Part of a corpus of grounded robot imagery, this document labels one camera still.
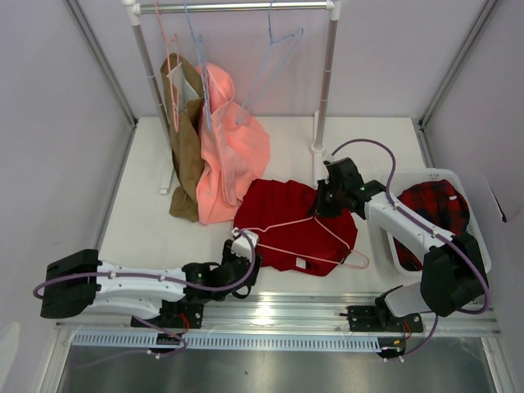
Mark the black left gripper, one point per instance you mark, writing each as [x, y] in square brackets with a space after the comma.
[227, 253]

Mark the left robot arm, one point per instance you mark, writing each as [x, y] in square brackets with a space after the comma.
[82, 283]

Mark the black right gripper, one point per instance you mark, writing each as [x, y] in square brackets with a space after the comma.
[325, 198]

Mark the blue wire hanger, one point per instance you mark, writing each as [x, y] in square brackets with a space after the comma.
[279, 50]
[200, 47]

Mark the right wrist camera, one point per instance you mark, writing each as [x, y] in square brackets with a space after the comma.
[329, 159]

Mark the white slotted cable duct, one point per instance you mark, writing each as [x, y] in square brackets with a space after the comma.
[223, 341]

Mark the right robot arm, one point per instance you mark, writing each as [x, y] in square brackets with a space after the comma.
[453, 271]

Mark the blue wire hanger left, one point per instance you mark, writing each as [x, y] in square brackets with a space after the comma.
[200, 47]

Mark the brown garment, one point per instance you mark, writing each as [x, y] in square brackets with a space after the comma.
[185, 144]

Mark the blue wire hanger right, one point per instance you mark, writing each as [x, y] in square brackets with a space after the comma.
[279, 50]

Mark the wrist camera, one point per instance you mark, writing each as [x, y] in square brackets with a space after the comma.
[244, 243]
[329, 159]

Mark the red skirt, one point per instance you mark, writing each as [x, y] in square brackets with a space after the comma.
[289, 238]

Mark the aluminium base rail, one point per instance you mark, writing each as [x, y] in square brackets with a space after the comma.
[286, 314]

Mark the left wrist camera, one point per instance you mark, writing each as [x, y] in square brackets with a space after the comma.
[244, 243]

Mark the salmon pink garment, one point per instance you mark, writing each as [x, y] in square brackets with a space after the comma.
[235, 149]

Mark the metal clothes rack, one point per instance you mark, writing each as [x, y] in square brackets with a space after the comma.
[318, 150]

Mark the red plaid shirt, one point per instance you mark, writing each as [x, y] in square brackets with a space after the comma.
[439, 203]

